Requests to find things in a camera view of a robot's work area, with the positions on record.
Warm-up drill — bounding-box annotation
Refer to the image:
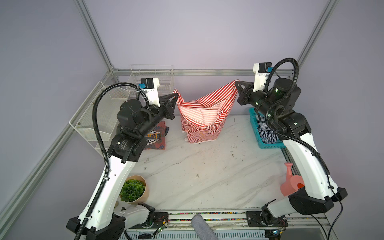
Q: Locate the red white striped tank top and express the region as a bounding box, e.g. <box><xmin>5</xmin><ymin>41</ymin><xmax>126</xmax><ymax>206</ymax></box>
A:
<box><xmin>174</xmin><ymin>80</ymin><xmax>238</xmax><ymax>144</ymax></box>

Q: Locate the pink watering can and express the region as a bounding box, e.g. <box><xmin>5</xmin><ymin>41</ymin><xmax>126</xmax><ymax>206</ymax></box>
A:
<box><xmin>280</xmin><ymin>163</ymin><xmax>305</xmax><ymax>197</ymax></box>

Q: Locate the folded red graphic tank top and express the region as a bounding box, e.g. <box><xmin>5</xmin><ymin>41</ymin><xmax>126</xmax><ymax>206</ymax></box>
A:
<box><xmin>145</xmin><ymin>121</ymin><xmax>169</xmax><ymax>150</ymax></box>

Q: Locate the grey foam microphone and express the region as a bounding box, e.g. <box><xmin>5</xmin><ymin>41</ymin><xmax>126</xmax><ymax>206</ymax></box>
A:
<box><xmin>191</xmin><ymin>215</ymin><xmax>218</xmax><ymax>240</ymax></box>

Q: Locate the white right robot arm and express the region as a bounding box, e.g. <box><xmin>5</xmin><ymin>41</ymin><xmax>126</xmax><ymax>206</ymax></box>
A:
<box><xmin>235</xmin><ymin>78</ymin><xmax>348</xmax><ymax>226</ymax></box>

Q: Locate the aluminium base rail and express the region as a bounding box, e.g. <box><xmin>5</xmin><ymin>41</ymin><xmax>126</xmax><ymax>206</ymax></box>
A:
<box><xmin>78</xmin><ymin>208</ymin><xmax>339</xmax><ymax>240</ymax></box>

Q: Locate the white mesh wall shelf upper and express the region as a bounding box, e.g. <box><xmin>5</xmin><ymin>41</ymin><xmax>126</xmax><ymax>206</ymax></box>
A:
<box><xmin>69</xmin><ymin>80</ymin><xmax>131</xmax><ymax>142</ymax></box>

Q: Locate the white mesh wall shelf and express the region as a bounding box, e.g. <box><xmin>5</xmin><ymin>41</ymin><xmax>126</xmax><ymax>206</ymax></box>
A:
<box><xmin>69</xmin><ymin>80</ymin><xmax>131</xmax><ymax>142</ymax></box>
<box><xmin>95</xmin><ymin>139</ymin><xmax>112</xmax><ymax>157</ymax></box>

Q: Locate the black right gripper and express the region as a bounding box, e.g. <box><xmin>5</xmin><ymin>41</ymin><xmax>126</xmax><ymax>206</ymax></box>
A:
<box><xmin>232</xmin><ymin>79</ymin><xmax>274</xmax><ymax>121</ymax></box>

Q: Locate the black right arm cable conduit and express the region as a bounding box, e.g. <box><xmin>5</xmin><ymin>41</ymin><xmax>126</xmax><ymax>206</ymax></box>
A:
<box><xmin>263</xmin><ymin>57</ymin><xmax>344</xmax><ymax>240</ymax></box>

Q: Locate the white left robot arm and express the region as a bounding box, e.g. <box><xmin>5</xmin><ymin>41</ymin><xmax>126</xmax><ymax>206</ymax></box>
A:
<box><xmin>67</xmin><ymin>93</ymin><xmax>179</xmax><ymax>240</ymax></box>

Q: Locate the green potted plant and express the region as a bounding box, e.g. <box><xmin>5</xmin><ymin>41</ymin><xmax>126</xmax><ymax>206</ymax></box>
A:
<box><xmin>119</xmin><ymin>176</ymin><xmax>150</xmax><ymax>205</ymax></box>

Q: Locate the teal plastic basket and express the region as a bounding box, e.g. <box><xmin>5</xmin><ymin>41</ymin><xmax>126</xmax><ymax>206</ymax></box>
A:
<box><xmin>249</xmin><ymin>108</ymin><xmax>285</xmax><ymax>149</ymax></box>

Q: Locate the white mesh wall shelf lower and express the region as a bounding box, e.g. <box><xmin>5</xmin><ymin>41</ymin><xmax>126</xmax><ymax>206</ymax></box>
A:
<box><xmin>95</xmin><ymin>139</ymin><xmax>112</xmax><ymax>157</ymax></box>

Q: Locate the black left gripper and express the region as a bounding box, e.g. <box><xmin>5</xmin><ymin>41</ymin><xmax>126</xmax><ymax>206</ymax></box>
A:
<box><xmin>138</xmin><ymin>93</ymin><xmax>178</xmax><ymax>139</ymax></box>

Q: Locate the navy white striped tank top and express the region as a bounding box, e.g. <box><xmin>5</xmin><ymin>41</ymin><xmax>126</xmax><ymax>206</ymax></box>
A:
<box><xmin>257</xmin><ymin>116</ymin><xmax>279</xmax><ymax>144</ymax></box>

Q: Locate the white wire wall basket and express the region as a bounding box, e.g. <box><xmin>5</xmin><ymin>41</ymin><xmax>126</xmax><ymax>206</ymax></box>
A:
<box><xmin>125</xmin><ymin>64</ymin><xmax>175</xmax><ymax>97</ymax></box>

